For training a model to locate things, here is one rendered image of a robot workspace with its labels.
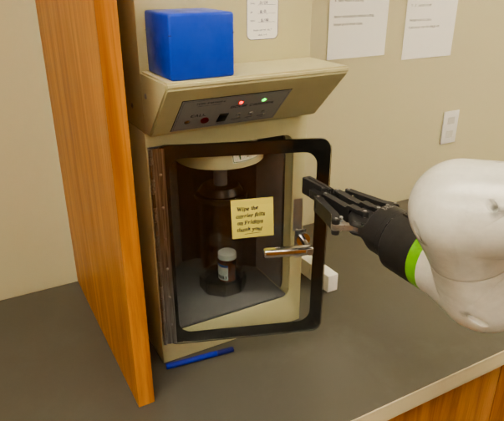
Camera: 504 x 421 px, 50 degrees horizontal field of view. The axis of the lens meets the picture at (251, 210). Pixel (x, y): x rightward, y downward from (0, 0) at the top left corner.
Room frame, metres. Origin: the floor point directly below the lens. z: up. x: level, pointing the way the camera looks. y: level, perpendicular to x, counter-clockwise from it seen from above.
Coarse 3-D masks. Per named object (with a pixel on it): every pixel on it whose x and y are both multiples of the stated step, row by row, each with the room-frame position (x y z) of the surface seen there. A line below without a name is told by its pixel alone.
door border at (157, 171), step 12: (156, 156) 0.85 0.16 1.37; (156, 168) 0.85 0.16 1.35; (156, 180) 0.85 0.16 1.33; (156, 192) 0.85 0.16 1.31; (156, 204) 0.85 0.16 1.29; (168, 216) 0.85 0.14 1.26; (156, 228) 0.84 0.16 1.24; (168, 228) 0.85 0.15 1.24; (168, 240) 0.85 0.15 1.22; (156, 252) 0.84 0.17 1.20; (168, 252) 0.85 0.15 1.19; (168, 264) 0.85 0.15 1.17; (168, 276) 0.85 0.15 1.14; (168, 288) 0.85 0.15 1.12; (168, 300) 0.85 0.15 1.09; (168, 312) 0.85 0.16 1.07; (168, 324) 0.85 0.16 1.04; (168, 336) 0.85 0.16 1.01
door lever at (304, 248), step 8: (296, 240) 0.88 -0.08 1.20; (304, 240) 0.87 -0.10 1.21; (264, 248) 0.84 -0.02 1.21; (272, 248) 0.84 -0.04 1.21; (280, 248) 0.84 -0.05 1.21; (288, 248) 0.84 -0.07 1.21; (296, 248) 0.84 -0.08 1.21; (304, 248) 0.84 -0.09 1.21; (312, 248) 0.84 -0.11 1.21; (264, 256) 0.83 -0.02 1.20; (272, 256) 0.83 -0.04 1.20; (280, 256) 0.83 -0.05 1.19
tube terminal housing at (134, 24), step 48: (144, 0) 0.86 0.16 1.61; (192, 0) 0.90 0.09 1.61; (240, 0) 0.94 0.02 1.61; (288, 0) 0.98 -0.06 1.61; (144, 48) 0.86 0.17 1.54; (240, 48) 0.94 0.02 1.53; (288, 48) 0.99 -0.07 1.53; (144, 144) 0.86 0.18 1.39; (144, 192) 0.88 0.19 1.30; (144, 240) 0.90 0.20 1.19; (144, 288) 0.93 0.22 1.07
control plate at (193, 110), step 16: (240, 96) 0.84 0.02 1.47; (256, 96) 0.85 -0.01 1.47; (272, 96) 0.87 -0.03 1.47; (192, 112) 0.82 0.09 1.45; (208, 112) 0.84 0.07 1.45; (224, 112) 0.86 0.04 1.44; (240, 112) 0.88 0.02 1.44; (256, 112) 0.90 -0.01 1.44; (272, 112) 0.92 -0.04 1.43; (176, 128) 0.84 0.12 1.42; (192, 128) 0.86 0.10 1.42
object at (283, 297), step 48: (192, 144) 0.86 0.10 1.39; (240, 144) 0.87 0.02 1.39; (288, 144) 0.88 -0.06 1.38; (192, 192) 0.86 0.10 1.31; (240, 192) 0.87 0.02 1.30; (288, 192) 0.88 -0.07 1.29; (192, 240) 0.86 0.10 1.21; (240, 240) 0.87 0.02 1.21; (288, 240) 0.88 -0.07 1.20; (192, 288) 0.86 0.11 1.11; (240, 288) 0.87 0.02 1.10; (288, 288) 0.88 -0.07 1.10; (192, 336) 0.85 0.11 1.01; (240, 336) 0.87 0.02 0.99
